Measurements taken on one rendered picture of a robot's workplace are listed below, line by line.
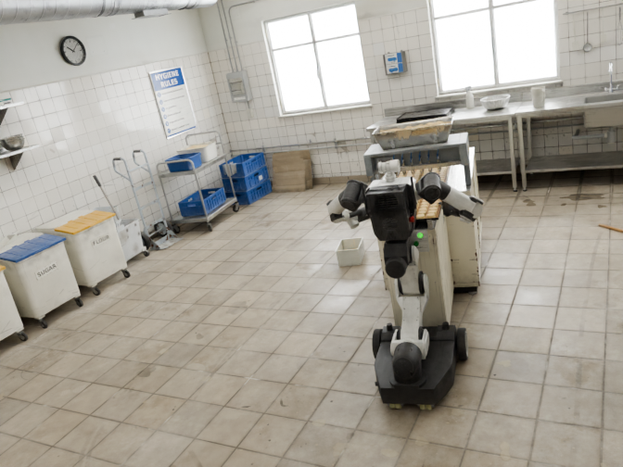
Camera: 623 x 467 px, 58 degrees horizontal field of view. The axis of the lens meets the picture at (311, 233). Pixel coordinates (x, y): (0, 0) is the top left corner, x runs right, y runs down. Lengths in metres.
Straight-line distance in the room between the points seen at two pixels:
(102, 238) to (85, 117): 1.56
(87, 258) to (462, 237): 3.65
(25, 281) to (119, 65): 3.03
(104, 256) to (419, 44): 4.40
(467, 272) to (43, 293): 3.76
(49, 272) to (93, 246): 0.54
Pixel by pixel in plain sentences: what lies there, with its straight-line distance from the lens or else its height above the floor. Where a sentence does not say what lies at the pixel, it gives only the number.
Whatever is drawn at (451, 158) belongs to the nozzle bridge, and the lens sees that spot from 4.13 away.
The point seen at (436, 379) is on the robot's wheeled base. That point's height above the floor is 0.17.
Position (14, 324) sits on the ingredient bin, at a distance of 5.61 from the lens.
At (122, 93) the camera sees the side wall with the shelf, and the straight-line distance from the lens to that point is 7.39.
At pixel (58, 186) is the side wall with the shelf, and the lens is 6.64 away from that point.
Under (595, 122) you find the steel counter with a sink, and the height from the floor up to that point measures 0.67.
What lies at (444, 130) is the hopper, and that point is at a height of 1.28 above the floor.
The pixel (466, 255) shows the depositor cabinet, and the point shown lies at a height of 0.34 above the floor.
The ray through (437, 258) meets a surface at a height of 0.64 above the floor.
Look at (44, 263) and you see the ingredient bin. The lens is 5.71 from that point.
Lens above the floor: 2.06
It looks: 19 degrees down
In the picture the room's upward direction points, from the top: 11 degrees counter-clockwise
